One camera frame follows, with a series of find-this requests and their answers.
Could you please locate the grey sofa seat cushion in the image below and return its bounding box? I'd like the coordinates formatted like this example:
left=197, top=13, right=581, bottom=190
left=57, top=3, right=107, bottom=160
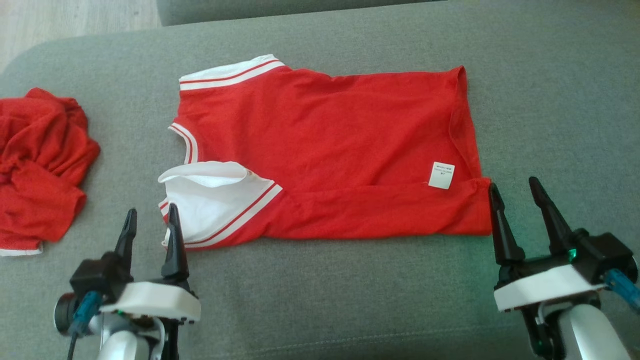
left=156, top=0, right=451, bottom=27

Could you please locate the red shorts white trim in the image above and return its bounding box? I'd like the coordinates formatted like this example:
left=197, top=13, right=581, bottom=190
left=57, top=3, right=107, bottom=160
left=0, top=87, right=101, bottom=258

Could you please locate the blue plug left camera cable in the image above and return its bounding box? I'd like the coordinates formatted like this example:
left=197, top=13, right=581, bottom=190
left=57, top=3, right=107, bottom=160
left=66, top=291, right=104, bottom=360

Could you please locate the blue plug right camera cable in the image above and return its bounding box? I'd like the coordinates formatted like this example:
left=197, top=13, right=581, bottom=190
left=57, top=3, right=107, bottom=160
left=602, top=268, right=640, bottom=314

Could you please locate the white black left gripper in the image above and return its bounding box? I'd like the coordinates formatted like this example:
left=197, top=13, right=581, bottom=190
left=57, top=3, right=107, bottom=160
left=100, top=203, right=202, bottom=326

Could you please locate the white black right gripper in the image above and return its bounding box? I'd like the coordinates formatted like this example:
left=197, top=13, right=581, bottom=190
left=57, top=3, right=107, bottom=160
left=488, top=176, right=609, bottom=314

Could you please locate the red jersey shirt white trim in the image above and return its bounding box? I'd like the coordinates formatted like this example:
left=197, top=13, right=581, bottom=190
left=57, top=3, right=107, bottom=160
left=158, top=54, right=494, bottom=250

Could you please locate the blue plug camera cable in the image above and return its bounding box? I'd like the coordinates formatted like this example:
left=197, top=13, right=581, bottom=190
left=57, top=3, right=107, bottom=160
left=66, top=291, right=104, bottom=360
left=602, top=268, right=640, bottom=314

